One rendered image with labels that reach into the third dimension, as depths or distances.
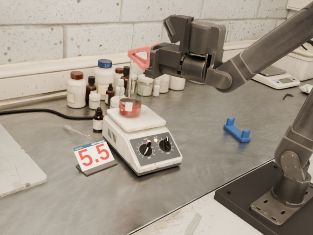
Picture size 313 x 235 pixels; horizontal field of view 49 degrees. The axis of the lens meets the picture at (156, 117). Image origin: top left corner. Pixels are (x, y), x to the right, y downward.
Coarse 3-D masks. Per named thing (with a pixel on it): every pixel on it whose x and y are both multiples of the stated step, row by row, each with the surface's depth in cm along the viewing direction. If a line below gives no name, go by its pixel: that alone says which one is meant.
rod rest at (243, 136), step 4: (228, 120) 108; (232, 120) 108; (224, 124) 109; (228, 124) 109; (232, 124) 109; (228, 128) 107; (232, 128) 107; (236, 128) 108; (232, 132) 105; (236, 132) 105; (240, 132) 105; (244, 132) 101; (248, 132) 102; (236, 136) 104; (240, 136) 103; (244, 136) 102; (248, 136) 103; (240, 140) 102; (244, 140) 102; (248, 140) 103
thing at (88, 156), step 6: (102, 144) 84; (78, 150) 80; (84, 150) 81; (90, 150) 82; (96, 150) 83; (102, 150) 84; (108, 150) 85; (78, 156) 79; (84, 156) 80; (90, 156) 81; (96, 156) 82; (102, 156) 83; (108, 156) 84; (84, 162) 80; (90, 162) 80; (96, 162) 81
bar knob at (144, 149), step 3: (144, 144) 82; (147, 144) 81; (150, 144) 81; (141, 147) 81; (144, 147) 82; (147, 147) 80; (150, 147) 82; (141, 150) 81; (144, 150) 80; (147, 150) 80; (150, 150) 82; (144, 153) 80; (147, 153) 81; (150, 153) 81
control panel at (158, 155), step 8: (152, 136) 85; (160, 136) 86; (168, 136) 87; (136, 144) 82; (152, 144) 83; (136, 152) 80; (152, 152) 82; (160, 152) 83; (168, 152) 84; (176, 152) 85; (144, 160) 80; (152, 160) 81; (160, 160) 82
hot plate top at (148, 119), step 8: (112, 112) 89; (144, 112) 91; (152, 112) 92; (120, 120) 85; (128, 120) 86; (136, 120) 86; (144, 120) 87; (152, 120) 88; (160, 120) 88; (128, 128) 82; (136, 128) 83; (144, 128) 84
